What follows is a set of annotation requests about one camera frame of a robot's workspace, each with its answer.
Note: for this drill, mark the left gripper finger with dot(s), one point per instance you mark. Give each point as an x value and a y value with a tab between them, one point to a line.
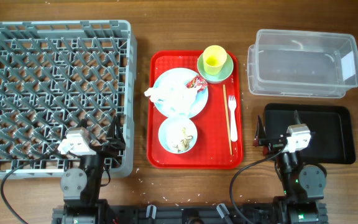
82	124
114	130

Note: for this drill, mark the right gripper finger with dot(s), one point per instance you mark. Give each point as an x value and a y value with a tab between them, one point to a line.
297	117
260	131

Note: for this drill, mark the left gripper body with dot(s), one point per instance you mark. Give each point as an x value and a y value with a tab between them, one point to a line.
108	151

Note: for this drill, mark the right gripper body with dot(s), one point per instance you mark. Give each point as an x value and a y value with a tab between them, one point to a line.
273	145

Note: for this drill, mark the wooden chopstick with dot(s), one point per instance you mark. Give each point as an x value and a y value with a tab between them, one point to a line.
227	119

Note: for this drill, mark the white plastic fork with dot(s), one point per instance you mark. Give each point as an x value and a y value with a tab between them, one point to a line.
233	128

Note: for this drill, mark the small light blue bowl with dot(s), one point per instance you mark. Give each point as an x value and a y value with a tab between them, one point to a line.
173	123

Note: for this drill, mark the large light blue plate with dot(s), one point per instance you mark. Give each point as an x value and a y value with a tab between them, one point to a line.
183	75

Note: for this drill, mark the white napkin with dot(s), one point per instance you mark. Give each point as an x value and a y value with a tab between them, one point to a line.
175	99

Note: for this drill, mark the food scraps and rice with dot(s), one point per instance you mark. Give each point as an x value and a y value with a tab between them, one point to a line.
179	140

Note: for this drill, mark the red snack wrapper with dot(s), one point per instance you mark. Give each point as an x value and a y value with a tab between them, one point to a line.
198	82

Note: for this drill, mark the yellow plastic cup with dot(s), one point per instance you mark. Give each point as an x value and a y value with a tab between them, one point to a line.
214	57

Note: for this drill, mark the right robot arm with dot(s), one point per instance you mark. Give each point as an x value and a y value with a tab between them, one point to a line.
303	184

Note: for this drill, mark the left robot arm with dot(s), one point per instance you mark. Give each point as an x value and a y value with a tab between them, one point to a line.
81	185

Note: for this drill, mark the black waste tray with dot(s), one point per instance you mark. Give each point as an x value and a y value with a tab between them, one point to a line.
331	130

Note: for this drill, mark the grey dishwasher rack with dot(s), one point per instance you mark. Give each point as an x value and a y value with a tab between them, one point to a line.
53	75

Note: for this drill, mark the red serving tray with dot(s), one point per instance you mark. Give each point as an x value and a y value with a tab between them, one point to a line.
211	150

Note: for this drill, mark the clear plastic bin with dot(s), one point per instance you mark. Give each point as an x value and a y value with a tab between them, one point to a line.
299	63

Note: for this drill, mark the green saucer bowl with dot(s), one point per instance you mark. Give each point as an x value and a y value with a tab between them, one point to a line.
224	73

